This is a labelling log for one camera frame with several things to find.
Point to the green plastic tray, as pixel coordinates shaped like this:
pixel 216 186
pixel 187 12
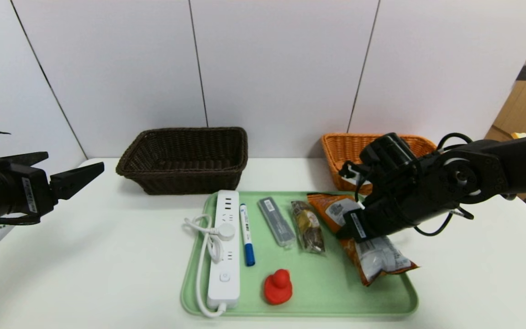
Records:
pixel 327 292

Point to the grey transparent plastic case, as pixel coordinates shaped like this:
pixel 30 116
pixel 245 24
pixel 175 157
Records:
pixel 276 221

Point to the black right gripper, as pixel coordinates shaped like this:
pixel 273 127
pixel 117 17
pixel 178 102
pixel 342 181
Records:
pixel 357 225

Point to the orange snack bag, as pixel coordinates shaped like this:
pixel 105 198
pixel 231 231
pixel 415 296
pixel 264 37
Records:
pixel 381 265

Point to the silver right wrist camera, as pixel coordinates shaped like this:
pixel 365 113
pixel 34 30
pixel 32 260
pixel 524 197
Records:
pixel 352 183

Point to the dark brown wicker basket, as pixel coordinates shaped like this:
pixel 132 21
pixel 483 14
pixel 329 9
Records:
pixel 176 183

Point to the orange wicker basket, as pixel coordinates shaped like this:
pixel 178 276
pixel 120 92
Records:
pixel 340 151

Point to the blue whiteboard marker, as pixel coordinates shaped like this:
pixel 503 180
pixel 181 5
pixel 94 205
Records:
pixel 246 228

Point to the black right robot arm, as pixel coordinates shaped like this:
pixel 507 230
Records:
pixel 509 164

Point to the brown snack bar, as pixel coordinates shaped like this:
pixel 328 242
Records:
pixel 307 226

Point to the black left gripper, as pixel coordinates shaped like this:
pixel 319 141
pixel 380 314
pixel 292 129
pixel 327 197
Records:
pixel 33 193

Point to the red rubber duck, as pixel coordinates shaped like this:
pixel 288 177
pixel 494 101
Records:
pixel 277 288

